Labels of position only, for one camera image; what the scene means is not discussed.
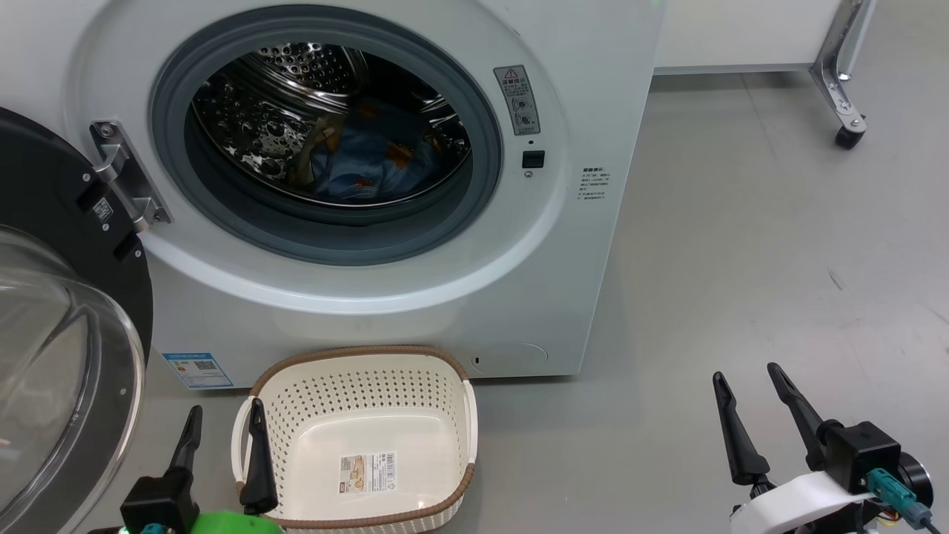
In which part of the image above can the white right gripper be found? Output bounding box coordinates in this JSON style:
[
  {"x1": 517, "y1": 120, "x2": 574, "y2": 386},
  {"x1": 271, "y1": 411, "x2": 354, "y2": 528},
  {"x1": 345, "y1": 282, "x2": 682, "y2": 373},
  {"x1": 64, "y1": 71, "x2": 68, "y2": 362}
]
[{"x1": 713, "y1": 362, "x2": 876, "y2": 534}]

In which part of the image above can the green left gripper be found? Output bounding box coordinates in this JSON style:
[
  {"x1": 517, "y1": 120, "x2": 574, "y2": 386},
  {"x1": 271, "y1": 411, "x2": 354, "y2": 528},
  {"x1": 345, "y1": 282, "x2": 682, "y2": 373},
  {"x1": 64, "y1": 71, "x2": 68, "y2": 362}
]
[{"x1": 169, "y1": 398, "x2": 286, "y2": 534}]

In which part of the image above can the blue cartoon print garment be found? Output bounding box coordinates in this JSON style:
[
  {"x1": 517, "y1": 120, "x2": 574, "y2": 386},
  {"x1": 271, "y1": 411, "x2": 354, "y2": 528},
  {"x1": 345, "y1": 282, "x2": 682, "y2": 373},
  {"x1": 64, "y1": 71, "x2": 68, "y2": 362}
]
[{"x1": 310, "y1": 100, "x2": 462, "y2": 203}]

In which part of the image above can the black round glass washer door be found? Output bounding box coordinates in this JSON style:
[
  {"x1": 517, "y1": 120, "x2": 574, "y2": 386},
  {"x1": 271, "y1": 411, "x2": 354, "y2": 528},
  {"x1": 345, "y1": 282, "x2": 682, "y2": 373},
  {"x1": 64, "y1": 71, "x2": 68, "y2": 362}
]
[{"x1": 0, "y1": 108, "x2": 154, "y2": 534}]

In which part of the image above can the cream white garment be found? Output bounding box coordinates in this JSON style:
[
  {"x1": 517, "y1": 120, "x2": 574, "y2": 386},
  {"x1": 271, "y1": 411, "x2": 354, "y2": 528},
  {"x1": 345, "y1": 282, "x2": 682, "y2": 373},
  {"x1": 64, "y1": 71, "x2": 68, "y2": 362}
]
[{"x1": 293, "y1": 111, "x2": 343, "y2": 188}]

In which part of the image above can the white front-load washing machine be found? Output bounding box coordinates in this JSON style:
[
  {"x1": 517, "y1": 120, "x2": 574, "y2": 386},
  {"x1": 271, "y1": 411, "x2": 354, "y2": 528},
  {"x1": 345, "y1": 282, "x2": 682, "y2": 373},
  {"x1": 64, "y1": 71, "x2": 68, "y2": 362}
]
[{"x1": 0, "y1": 0, "x2": 665, "y2": 391}]

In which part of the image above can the white oval filter access cover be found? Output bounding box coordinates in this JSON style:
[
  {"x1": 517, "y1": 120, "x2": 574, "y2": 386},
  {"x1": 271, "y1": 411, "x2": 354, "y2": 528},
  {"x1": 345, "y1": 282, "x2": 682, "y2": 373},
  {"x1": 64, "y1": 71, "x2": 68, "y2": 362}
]
[{"x1": 471, "y1": 341, "x2": 549, "y2": 376}]

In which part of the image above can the metal door hinge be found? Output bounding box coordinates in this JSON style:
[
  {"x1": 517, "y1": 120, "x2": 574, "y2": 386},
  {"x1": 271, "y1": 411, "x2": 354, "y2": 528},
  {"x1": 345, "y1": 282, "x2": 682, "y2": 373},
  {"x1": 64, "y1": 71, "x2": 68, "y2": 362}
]
[{"x1": 89, "y1": 120, "x2": 173, "y2": 233}]

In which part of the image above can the steel washer drum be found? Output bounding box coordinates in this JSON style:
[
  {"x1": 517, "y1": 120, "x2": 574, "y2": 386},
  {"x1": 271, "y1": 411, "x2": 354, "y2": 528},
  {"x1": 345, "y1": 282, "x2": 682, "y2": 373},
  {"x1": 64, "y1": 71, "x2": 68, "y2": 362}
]
[{"x1": 191, "y1": 43, "x2": 473, "y2": 208}]

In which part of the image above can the blue energy label sticker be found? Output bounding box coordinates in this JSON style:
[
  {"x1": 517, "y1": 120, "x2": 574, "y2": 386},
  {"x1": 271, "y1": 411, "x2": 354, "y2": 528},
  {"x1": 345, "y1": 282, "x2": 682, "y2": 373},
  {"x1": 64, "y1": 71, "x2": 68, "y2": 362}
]
[{"x1": 162, "y1": 352, "x2": 234, "y2": 391}]

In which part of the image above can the paper product label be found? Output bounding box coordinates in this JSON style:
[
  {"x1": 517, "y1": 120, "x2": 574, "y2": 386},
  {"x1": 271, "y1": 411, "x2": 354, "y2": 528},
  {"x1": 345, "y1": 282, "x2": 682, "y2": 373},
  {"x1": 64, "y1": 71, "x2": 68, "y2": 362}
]
[{"x1": 340, "y1": 452, "x2": 398, "y2": 495}]

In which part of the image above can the cream perforated laundry basket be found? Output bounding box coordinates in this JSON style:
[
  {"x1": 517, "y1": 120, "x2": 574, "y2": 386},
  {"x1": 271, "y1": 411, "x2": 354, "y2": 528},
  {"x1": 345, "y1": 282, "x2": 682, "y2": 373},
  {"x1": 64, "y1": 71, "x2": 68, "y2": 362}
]
[{"x1": 231, "y1": 345, "x2": 478, "y2": 532}]

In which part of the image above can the grey panel leg with caster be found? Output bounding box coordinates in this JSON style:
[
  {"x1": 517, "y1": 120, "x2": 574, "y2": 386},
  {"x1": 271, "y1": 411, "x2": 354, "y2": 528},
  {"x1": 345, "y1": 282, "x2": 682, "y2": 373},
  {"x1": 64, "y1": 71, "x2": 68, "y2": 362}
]
[{"x1": 810, "y1": 0, "x2": 877, "y2": 151}]

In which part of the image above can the white partition panel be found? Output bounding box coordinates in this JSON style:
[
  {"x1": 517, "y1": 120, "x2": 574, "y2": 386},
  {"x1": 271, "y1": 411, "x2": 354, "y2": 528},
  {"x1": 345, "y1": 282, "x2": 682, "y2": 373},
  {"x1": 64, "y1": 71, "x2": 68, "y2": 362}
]
[{"x1": 652, "y1": 0, "x2": 847, "y2": 74}]

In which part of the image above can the grey warning sticker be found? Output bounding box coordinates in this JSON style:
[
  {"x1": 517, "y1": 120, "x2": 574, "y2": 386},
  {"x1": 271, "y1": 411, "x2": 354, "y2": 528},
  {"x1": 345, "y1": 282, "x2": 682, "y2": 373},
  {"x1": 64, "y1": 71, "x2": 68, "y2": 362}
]
[{"x1": 494, "y1": 65, "x2": 540, "y2": 136}]

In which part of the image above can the teal camera connector with cable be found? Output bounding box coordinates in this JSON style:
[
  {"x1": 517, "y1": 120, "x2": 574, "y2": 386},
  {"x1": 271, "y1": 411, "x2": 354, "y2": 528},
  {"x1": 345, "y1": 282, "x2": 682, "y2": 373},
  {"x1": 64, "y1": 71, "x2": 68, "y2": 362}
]
[{"x1": 866, "y1": 467, "x2": 936, "y2": 534}]

